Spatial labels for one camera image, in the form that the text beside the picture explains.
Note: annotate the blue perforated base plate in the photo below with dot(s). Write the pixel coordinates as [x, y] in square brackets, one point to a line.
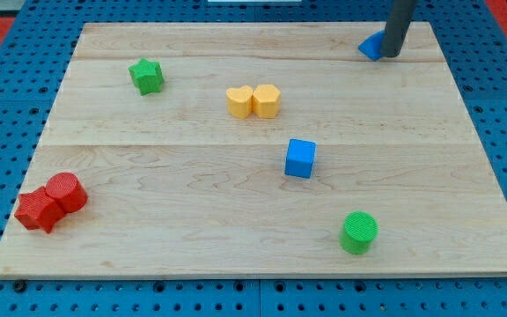
[34, 57]

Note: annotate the red cylinder block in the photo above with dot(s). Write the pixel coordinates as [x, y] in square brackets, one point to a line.
[66, 189]

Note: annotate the yellow heart block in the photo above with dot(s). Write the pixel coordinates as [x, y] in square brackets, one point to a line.
[239, 101]

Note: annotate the wooden board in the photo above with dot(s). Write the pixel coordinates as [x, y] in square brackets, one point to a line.
[180, 189]

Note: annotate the green cylinder block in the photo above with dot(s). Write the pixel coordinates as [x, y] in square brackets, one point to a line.
[358, 232]

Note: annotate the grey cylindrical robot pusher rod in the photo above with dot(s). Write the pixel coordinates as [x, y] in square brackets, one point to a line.
[396, 27]

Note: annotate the green star block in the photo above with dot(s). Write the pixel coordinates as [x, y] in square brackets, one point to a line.
[146, 76]

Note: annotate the red star block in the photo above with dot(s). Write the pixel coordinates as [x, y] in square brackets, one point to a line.
[37, 210]

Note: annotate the blue triangle block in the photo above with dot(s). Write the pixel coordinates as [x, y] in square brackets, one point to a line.
[371, 46]

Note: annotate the blue cube block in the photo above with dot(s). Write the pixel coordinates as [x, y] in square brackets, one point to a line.
[299, 158]

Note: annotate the yellow pentagon block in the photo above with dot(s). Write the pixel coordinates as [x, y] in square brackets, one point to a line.
[266, 101]

